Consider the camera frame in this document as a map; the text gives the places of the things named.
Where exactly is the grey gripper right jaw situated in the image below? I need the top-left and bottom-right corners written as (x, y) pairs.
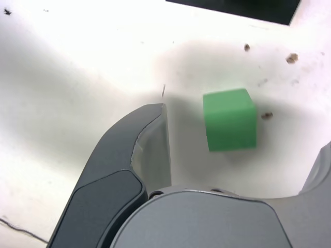
top-left (109, 141), bottom-right (331, 248)

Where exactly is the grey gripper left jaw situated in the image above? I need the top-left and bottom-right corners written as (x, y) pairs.
top-left (48, 103), bottom-right (173, 248)

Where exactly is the green cube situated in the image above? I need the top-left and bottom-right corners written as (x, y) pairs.
top-left (202, 87), bottom-right (258, 153)

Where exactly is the black tape square outline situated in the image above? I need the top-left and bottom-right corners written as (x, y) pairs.
top-left (164, 0), bottom-right (303, 27)

